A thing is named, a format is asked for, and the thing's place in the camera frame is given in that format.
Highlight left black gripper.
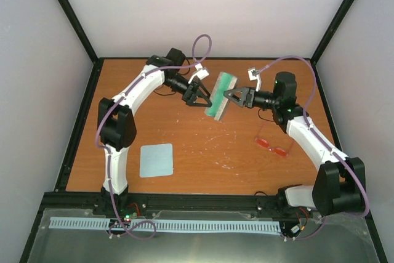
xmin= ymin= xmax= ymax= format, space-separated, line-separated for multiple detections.
xmin=163 ymin=74 xmax=211 ymax=107

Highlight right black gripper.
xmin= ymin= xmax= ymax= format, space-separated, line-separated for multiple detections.
xmin=223 ymin=87 xmax=279 ymax=110

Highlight grey glasses case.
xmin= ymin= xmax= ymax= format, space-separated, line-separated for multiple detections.
xmin=204 ymin=72 xmax=238 ymax=121

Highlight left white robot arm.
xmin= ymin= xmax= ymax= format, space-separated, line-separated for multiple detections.
xmin=95 ymin=48 xmax=212 ymax=216

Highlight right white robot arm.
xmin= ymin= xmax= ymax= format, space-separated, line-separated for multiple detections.
xmin=223 ymin=71 xmax=369 ymax=216

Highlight red sunglasses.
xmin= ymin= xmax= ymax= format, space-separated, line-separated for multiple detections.
xmin=254 ymin=125 xmax=294 ymax=158

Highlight light blue cleaning cloth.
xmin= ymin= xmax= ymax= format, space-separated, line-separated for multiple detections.
xmin=140 ymin=144 xmax=174 ymax=178

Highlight metal front plate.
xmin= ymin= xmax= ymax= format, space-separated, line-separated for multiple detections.
xmin=28 ymin=209 xmax=378 ymax=262

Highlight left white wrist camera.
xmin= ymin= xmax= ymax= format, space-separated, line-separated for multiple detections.
xmin=188 ymin=63 xmax=209 ymax=84

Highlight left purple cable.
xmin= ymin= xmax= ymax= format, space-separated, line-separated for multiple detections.
xmin=94 ymin=34 xmax=212 ymax=239

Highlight purple cable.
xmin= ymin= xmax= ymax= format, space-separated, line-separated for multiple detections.
xmin=258 ymin=55 xmax=370 ymax=241
xmin=94 ymin=34 xmax=212 ymax=239

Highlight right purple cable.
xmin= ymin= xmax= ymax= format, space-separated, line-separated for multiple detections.
xmin=258 ymin=55 xmax=370 ymax=241

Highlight light blue slotted cable duct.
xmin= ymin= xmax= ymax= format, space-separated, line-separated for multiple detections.
xmin=48 ymin=217 xmax=281 ymax=235

